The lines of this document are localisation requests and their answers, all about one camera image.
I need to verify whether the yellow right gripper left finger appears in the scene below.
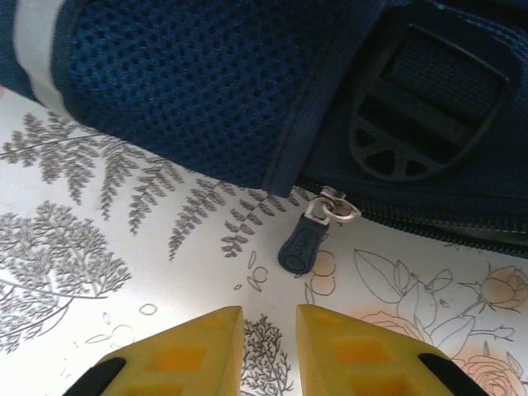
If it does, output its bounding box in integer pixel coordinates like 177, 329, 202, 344
67, 304, 245, 396

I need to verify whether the floral patterned table cover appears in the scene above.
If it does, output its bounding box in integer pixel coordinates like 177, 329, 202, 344
0, 87, 528, 396

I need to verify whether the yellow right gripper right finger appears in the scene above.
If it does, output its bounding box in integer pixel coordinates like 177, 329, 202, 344
295, 304, 480, 396

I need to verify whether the navy blue student backpack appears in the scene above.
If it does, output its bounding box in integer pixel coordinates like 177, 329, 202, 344
0, 0, 528, 276

